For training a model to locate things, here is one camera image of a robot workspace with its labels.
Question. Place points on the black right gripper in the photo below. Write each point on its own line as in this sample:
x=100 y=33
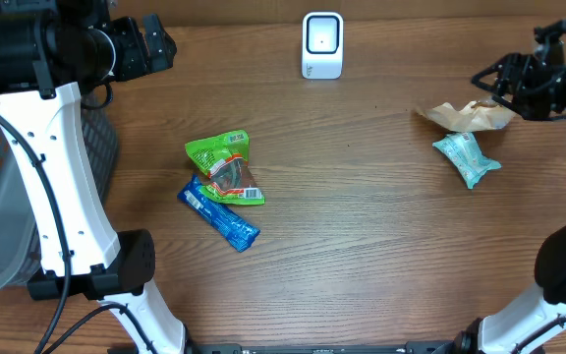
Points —
x=520 y=84

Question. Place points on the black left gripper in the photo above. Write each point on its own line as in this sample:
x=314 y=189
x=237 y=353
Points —
x=141 y=61

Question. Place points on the beige nut snack pouch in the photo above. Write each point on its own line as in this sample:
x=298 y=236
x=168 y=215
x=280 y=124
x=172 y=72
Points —
x=476 y=116

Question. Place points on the green snack pouch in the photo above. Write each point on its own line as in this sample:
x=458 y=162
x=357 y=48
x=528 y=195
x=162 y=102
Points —
x=224 y=160

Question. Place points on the blue snack bar wrapper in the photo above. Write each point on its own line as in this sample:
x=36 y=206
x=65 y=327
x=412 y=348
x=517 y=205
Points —
x=236 y=231

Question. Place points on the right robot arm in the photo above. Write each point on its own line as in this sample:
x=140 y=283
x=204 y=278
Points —
x=539 y=313

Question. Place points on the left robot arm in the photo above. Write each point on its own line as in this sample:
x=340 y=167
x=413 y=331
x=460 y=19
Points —
x=52 y=53

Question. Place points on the grey plastic basket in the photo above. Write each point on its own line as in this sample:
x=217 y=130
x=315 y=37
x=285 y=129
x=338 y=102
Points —
x=78 y=149

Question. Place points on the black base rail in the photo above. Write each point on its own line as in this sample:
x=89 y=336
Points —
x=412 y=347

